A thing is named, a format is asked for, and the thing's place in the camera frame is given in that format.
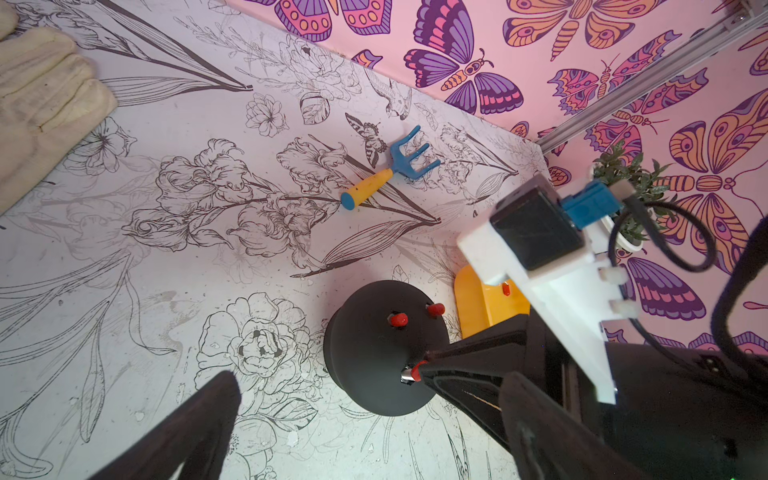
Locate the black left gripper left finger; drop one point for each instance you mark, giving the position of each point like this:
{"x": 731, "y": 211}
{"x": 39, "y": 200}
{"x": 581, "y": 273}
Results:
{"x": 192, "y": 441}

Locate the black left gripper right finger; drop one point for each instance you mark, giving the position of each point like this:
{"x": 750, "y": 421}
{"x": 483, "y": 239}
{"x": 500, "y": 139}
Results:
{"x": 547, "y": 443}

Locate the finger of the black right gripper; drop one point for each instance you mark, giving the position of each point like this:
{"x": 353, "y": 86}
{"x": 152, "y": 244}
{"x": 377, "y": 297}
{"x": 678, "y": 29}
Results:
{"x": 469, "y": 374}

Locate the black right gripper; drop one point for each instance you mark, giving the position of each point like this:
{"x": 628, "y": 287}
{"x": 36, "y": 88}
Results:
{"x": 675, "y": 413}

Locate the red screw sleeve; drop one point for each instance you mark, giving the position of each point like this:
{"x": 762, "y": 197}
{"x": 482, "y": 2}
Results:
{"x": 436, "y": 310}
{"x": 398, "y": 320}
{"x": 414, "y": 374}

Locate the black round screw base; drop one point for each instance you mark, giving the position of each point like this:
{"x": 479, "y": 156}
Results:
{"x": 365, "y": 355}

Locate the silver protruding screw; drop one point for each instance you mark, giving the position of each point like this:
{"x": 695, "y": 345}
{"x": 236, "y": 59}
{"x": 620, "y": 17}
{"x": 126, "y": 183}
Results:
{"x": 406, "y": 377}

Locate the yellow plastic tray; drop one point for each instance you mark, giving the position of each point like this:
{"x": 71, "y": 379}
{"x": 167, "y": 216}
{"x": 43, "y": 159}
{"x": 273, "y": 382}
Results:
{"x": 481, "y": 306}

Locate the potted green plant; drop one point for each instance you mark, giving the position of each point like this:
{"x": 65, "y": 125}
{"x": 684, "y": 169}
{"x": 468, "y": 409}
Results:
{"x": 625, "y": 174}

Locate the blue yellow garden fork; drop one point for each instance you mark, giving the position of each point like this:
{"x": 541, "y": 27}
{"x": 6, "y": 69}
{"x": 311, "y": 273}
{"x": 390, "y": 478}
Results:
{"x": 401, "y": 164}

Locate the cream fabric glove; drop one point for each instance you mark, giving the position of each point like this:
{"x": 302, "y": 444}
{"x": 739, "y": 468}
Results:
{"x": 50, "y": 101}

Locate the aluminium cage frame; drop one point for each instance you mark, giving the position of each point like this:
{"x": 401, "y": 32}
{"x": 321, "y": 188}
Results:
{"x": 745, "y": 17}

